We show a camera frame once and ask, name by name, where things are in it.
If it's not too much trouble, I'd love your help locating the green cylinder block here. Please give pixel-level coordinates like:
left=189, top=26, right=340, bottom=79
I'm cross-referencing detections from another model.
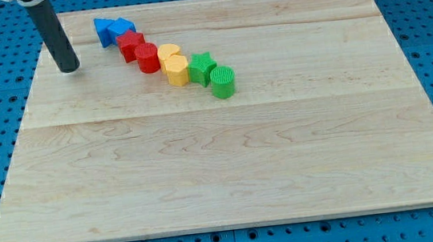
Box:
left=210, top=66, right=236, bottom=99

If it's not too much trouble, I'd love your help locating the green star block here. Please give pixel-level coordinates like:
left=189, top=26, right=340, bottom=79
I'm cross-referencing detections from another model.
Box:
left=188, top=52, right=217, bottom=87

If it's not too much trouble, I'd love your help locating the yellow hexagon block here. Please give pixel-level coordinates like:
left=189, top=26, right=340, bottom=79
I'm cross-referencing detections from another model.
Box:
left=164, top=54, right=189, bottom=87

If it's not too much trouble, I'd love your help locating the yellow half-round block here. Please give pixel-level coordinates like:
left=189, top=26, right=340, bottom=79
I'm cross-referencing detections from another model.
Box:
left=157, top=43, right=182, bottom=73

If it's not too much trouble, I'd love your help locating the red cylinder block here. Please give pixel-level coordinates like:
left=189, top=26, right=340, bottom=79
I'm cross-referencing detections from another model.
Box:
left=134, top=42, right=161, bottom=74

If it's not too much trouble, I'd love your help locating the light wooden board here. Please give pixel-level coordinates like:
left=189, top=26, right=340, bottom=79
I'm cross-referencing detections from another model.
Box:
left=0, top=0, right=433, bottom=242

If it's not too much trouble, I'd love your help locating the red star block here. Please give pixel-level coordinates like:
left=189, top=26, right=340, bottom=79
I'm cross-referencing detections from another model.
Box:
left=115, top=30, right=145, bottom=63

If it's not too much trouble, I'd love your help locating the blue cube block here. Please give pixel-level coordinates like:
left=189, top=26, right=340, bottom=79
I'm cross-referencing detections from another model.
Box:
left=107, top=18, right=137, bottom=45

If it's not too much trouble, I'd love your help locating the blue triangle block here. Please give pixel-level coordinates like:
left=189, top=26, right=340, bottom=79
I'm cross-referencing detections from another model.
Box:
left=93, top=18, right=114, bottom=48

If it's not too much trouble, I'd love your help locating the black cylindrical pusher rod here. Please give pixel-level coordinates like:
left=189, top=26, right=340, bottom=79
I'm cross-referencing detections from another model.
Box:
left=20, top=0, right=80, bottom=73

